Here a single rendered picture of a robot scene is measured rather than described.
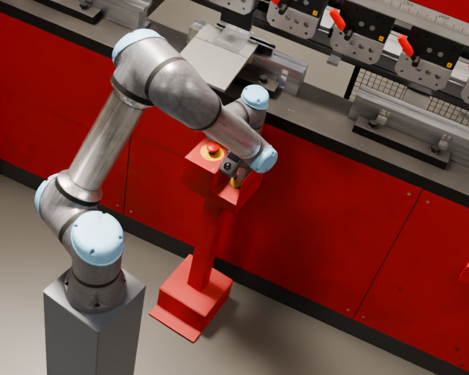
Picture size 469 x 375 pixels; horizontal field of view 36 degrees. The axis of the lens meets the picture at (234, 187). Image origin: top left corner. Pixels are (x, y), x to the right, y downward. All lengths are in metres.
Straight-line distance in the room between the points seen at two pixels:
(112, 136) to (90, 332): 0.49
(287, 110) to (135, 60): 0.80
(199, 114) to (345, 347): 1.50
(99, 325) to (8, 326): 0.95
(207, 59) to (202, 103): 0.65
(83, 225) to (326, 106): 0.96
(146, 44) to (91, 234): 0.44
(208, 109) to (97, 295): 0.54
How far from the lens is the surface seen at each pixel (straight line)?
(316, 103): 2.28
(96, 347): 1.82
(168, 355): 2.63
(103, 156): 1.64
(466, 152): 2.25
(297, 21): 2.14
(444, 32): 2.03
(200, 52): 2.16
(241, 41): 2.23
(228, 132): 1.63
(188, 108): 1.49
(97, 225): 1.65
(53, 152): 2.83
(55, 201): 1.71
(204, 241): 2.42
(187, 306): 2.61
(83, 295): 1.75
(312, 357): 2.73
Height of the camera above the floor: 2.29
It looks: 46 degrees down
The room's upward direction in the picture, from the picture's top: 14 degrees clockwise
